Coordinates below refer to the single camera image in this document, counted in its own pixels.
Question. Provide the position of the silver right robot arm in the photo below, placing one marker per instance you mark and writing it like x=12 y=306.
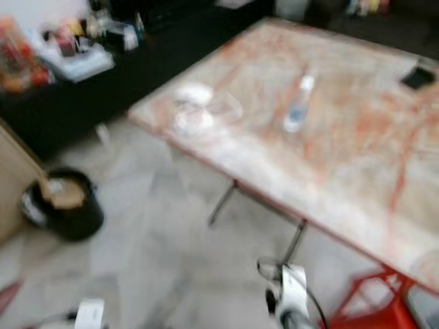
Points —
x=295 y=322

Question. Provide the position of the black rubbish bin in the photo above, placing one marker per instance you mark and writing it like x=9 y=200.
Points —
x=65 y=221

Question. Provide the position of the red plastic stool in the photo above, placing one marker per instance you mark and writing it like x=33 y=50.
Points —
x=377 y=305

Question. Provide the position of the person's bare foot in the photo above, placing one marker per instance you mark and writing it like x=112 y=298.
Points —
x=10 y=295

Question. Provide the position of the marble-top folding table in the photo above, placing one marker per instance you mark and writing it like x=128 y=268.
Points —
x=350 y=157

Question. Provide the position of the clear plastic bag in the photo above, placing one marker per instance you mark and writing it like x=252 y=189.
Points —
x=219 y=113

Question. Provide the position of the clear plastic water bottle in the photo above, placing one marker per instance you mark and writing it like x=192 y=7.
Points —
x=300 y=103

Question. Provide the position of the black phone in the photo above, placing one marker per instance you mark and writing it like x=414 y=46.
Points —
x=418 y=75

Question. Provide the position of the black low cabinet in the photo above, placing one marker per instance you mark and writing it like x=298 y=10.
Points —
x=110 y=75

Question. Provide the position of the red snack packet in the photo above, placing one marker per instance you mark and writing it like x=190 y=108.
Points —
x=17 y=58

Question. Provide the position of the white plastic tray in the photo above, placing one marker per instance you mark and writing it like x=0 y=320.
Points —
x=79 y=63

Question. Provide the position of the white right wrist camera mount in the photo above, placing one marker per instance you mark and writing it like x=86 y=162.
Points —
x=293 y=291

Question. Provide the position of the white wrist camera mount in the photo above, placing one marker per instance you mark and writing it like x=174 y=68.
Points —
x=293 y=291
x=89 y=314

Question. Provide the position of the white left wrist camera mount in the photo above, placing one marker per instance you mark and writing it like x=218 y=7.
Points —
x=89 y=314

